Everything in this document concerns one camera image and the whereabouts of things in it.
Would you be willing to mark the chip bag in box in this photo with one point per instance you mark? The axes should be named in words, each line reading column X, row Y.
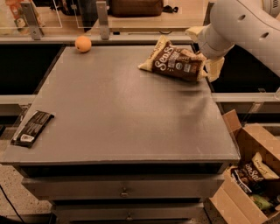
column 251, row 176

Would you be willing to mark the right metal bracket post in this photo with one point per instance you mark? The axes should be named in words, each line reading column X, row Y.
column 207, row 14

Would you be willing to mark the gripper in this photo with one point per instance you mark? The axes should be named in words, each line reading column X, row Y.
column 207, row 42

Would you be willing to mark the metal drawer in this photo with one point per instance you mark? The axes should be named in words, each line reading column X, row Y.
column 124, row 187
column 128, row 212

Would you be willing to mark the metal bracket post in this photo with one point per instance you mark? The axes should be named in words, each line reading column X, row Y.
column 207, row 14
column 32, row 20
column 102, row 13

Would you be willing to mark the orange fruit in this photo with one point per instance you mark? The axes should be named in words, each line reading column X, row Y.
column 83, row 44

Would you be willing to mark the brown leather bag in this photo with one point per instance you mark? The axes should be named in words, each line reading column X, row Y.
column 136, row 8

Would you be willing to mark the brown sea salt chip bag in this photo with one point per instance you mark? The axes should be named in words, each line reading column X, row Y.
column 170, row 60

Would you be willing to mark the lower metal drawer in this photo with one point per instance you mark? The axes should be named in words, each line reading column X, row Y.
column 128, row 212

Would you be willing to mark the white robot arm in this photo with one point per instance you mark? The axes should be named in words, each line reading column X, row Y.
column 249, row 24

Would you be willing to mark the green snack bag in box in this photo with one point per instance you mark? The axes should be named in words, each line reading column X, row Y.
column 261, row 202

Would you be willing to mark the open cardboard box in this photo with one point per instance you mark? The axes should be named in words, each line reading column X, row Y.
column 234, row 205

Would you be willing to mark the left metal bracket post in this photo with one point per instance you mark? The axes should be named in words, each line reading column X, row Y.
column 32, row 20

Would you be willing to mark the middle metal bracket post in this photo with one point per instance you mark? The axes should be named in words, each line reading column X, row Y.
column 102, row 13

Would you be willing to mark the black rxbar chocolate bar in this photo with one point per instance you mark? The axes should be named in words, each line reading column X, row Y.
column 27, row 136

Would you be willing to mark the upper metal drawer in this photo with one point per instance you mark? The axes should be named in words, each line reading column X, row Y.
column 124, row 187

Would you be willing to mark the orange snack package behind glass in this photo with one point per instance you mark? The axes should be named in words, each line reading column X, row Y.
column 18, row 15

